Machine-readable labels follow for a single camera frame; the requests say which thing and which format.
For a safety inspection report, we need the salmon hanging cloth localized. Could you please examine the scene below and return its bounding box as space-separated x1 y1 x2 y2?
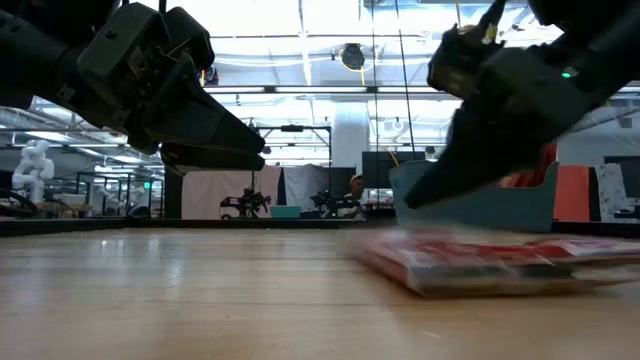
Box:
553 164 591 223

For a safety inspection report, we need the black partition panel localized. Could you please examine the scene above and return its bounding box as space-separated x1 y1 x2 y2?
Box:
163 167 185 220

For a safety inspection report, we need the grey hanging cloth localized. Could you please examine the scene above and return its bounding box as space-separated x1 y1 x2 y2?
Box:
282 163 334 211

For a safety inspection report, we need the black aluminium table frame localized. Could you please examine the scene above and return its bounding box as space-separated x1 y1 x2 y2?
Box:
0 216 640 239

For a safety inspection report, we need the white patterned cloth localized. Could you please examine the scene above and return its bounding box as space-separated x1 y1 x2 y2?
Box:
594 162 640 221

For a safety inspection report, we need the silver ventilation duct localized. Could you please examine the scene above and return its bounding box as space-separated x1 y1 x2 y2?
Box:
564 99 640 136

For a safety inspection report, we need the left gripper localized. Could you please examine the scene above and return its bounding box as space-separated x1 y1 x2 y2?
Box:
54 2 267 177

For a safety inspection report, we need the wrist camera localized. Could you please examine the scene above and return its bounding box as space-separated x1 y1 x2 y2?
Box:
160 5 216 72
427 23 506 100

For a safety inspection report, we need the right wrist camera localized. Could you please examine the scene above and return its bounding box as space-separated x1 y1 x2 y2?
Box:
427 23 506 100

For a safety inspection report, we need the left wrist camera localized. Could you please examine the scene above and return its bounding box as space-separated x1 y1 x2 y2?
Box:
160 5 216 72

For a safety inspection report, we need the black hanging cable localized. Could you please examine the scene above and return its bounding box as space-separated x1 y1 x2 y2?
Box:
394 0 417 162
370 0 380 201

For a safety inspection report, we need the long ceiling light bar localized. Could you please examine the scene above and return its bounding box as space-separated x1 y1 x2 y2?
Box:
202 85 640 97

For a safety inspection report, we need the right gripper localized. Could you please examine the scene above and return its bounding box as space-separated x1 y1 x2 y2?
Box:
403 44 609 210

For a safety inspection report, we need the wooden work table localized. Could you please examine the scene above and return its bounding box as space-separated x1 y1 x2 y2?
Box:
0 199 96 219

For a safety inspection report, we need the person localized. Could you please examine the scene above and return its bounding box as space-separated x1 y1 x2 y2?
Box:
344 173 369 220

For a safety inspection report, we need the beige hanging cloth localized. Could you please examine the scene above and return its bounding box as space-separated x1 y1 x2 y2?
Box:
180 164 284 220

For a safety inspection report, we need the black monitor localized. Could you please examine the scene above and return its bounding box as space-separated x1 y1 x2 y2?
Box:
362 150 426 190

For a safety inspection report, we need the teal plastic basket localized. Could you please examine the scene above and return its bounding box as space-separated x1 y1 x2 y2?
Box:
388 159 561 234

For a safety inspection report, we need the black background camera frame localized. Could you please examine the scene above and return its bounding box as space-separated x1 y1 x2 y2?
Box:
74 171 166 219
249 124 334 221

